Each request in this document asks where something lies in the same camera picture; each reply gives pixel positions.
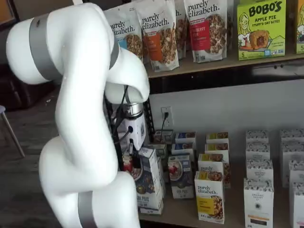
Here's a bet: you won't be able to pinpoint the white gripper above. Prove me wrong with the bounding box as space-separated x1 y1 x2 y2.
118 113 147 168

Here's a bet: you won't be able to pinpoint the blue white cereal box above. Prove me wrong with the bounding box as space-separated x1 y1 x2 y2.
123 146 165 211
171 142 194 156
175 132 197 144
168 153 195 200

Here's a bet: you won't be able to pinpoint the yellow white granola box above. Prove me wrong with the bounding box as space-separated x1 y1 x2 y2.
198 153 231 190
194 171 225 224
206 132 229 144
204 142 230 156

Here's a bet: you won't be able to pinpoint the black metal wood shelf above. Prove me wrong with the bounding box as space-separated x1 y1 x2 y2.
104 51 304 228

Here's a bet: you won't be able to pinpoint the white organic pantry box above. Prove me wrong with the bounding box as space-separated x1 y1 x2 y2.
246 159 274 182
280 142 304 188
289 182 304 228
288 160 304 188
243 178 275 228
245 130 270 144
279 129 304 144
245 143 271 161

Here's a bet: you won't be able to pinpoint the green Bobo's oat bites box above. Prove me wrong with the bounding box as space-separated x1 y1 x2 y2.
237 0 287 60

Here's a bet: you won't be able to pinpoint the yellow Bobo's box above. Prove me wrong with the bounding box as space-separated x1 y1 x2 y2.
295 0 304 55

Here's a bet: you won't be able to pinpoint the brown leather armchair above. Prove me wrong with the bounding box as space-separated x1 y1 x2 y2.
0 57 60 111

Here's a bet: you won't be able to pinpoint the orange label granola bag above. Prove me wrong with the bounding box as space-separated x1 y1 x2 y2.
135 0 180 72

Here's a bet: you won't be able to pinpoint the blue label granola bag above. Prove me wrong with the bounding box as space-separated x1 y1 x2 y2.
104 7 144 65

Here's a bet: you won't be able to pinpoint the white granola bag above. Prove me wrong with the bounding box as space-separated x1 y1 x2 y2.
174 0 188 60

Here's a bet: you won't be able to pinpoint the grey stool white legs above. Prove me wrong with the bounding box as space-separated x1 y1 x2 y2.
0 105 26 159

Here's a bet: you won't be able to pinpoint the red label granola bag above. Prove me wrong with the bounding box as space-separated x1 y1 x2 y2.
184 0 228 64

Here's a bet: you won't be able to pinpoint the dark framed picture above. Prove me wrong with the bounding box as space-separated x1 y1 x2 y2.
0 0 21 27

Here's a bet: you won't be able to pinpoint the black power cord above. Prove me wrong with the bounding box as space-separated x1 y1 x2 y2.
161 111 170 143

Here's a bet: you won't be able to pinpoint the white wall outlet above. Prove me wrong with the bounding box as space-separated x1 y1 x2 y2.
161 106 173 128

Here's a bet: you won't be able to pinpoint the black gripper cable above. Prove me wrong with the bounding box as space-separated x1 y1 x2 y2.
111 85 133 148

